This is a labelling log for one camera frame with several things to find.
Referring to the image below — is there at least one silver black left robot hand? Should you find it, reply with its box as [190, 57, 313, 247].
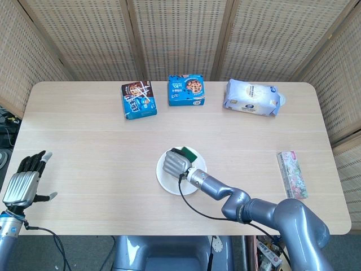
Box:
[2, 150, 58, 211]

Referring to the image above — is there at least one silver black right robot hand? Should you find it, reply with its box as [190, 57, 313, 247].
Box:
[162, 147, 198, 179]

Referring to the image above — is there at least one green yellow sponge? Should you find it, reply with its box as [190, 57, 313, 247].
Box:
[180, 146, 199, 164]

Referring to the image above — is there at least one white round plate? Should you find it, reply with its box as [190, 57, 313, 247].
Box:
[156, 146, 208, 196]

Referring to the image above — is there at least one blue chocolate stick snack box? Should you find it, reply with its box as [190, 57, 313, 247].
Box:
[121, 80, 158, 121]

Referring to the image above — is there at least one blue chocolate chip cookie box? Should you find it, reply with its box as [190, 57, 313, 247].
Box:
[168, 74, 206, 107]

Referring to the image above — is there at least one grey-blue robot torso base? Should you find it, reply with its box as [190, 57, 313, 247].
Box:
[112, 235, 235, 271]

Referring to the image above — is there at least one pale blue tissue pack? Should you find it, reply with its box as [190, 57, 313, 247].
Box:
[222, 78, 288, 119]

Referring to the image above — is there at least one long floral print box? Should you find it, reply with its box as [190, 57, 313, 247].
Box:
[276, 150, 310, 200]

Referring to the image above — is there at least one woven wooden folding screen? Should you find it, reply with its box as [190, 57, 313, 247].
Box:
[0, 0, 361, 218]

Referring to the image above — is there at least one printed packet pile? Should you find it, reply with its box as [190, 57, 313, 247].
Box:
[256, 234, 285, 271]

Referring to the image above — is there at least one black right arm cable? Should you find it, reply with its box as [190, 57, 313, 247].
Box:
[178, 173, 292, 271]

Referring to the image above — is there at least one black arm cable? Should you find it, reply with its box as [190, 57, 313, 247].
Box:
[24, 222, 72, 271]
[178, 173, 292, 271]

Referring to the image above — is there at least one cables and equipment clutter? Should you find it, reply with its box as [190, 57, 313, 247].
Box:
[0, 106, 23, 172]

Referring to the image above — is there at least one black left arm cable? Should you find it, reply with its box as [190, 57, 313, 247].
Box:
[24, 222, 72, 271]

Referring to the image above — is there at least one white perforated metal bracket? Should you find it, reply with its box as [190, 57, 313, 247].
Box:
[211, 235, 226, 263]

